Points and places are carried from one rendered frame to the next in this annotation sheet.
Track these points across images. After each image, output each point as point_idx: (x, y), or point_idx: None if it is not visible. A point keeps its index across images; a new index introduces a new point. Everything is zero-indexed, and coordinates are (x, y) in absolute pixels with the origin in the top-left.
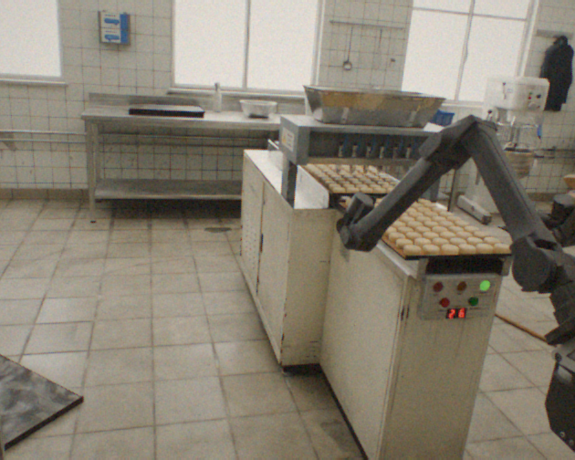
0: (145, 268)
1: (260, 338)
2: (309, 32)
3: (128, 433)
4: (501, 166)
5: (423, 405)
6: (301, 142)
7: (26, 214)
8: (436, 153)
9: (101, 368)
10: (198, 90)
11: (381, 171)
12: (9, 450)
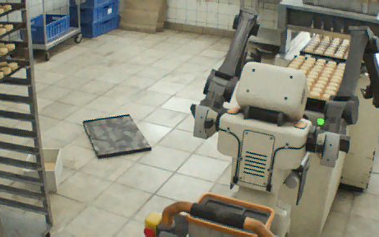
0: None
1: None
2: None
3: (159, 170)
4: (235, 34)
5: (288, 194)
6: (280, 14)
7: (202, 44)
8: (236, 25)
9: (173, 138)
10: None
11: (341, 42)
12: (106, 158)
